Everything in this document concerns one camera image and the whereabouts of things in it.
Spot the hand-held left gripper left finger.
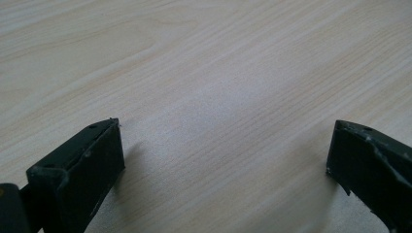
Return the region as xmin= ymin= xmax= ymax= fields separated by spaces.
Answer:
xmin=25 ymin=117 xmax=126 ymax=233

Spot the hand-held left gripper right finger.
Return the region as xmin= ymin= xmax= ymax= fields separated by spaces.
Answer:
xmin=326 ymin=119 xmax=412 ymax=233

